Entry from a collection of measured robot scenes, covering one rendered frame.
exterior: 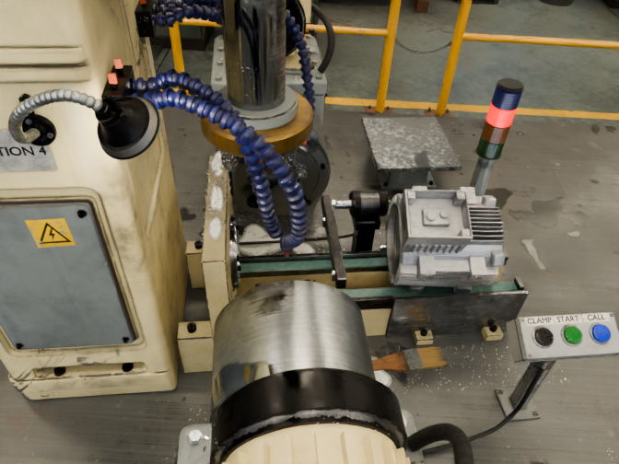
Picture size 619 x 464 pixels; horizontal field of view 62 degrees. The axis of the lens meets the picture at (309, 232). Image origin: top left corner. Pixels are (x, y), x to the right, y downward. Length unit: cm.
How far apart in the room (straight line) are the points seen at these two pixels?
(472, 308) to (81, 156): 83
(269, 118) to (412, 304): 52
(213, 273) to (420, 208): 42
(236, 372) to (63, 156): 36
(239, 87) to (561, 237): 107
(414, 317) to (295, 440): 74
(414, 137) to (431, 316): 64
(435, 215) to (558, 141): 106
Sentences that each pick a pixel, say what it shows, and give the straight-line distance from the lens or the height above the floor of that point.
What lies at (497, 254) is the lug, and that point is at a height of 106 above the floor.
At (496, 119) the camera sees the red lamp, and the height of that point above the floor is 114.
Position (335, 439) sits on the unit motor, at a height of 135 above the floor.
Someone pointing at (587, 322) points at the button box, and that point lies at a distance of 99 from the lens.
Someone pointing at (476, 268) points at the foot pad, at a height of 103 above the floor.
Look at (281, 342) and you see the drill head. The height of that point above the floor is 116.
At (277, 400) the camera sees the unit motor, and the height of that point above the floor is 136.
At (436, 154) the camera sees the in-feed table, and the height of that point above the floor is 92.
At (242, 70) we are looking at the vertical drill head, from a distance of 77.
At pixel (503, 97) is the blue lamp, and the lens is 129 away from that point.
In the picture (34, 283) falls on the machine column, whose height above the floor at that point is 115.
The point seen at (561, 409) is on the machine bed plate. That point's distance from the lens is 122.
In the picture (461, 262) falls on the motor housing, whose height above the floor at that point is 103.
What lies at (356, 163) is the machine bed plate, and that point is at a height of 80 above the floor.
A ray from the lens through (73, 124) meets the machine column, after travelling 68.
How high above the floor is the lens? 176
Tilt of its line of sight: 43 degrees down
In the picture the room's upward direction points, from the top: 3 degrees clockwise
